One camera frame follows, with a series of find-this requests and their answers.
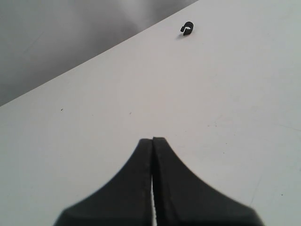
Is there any small black plastic clip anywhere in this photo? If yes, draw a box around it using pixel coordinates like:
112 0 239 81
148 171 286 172
180 21 194 36

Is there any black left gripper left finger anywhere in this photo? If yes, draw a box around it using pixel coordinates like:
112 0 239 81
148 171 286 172
55 139 153 226

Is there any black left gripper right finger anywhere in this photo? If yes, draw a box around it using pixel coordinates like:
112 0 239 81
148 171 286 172
152 137 262 226

